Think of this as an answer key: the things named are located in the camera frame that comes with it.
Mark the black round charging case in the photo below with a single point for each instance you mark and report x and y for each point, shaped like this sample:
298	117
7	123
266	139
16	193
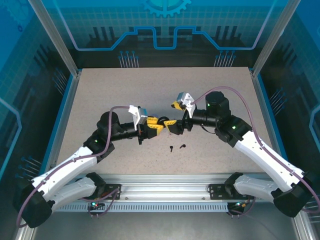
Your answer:
163	119

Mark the small black screws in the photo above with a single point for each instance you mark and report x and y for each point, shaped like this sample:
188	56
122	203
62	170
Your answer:
183	145

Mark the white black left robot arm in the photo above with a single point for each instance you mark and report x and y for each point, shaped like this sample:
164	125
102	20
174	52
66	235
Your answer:
70	167

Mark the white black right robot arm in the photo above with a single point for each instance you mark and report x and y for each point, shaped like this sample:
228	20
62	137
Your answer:
262	160

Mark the small LED circuit board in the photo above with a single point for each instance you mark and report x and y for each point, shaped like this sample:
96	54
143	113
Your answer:
96	206
240	204

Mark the aluminium blue table side rail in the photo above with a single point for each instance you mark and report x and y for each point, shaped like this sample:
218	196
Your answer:
65	115
269	115

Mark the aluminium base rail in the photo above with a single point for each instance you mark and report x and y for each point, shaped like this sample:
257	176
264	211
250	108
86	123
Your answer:
162	185

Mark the aluminium frame post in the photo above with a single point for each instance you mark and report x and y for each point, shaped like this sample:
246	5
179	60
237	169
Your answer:
53	37
275	37

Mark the aluminium frame beam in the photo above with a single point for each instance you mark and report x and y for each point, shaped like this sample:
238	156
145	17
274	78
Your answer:
25	235
303	230

